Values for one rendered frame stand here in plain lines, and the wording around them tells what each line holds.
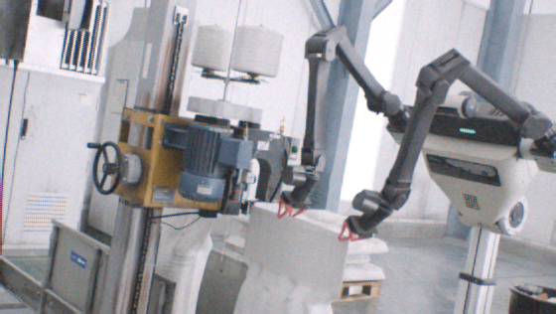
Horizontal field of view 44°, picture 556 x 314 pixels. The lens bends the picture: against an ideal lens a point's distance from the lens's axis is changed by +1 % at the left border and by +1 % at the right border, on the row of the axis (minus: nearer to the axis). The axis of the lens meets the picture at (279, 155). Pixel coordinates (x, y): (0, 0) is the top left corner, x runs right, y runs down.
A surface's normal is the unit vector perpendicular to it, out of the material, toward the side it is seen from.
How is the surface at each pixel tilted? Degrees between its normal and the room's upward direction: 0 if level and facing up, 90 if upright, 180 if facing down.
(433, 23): 90
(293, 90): 90
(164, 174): 90
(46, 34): 90
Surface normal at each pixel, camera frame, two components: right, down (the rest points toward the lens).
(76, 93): 0.66, 0.15
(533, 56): -0.73, -0.09
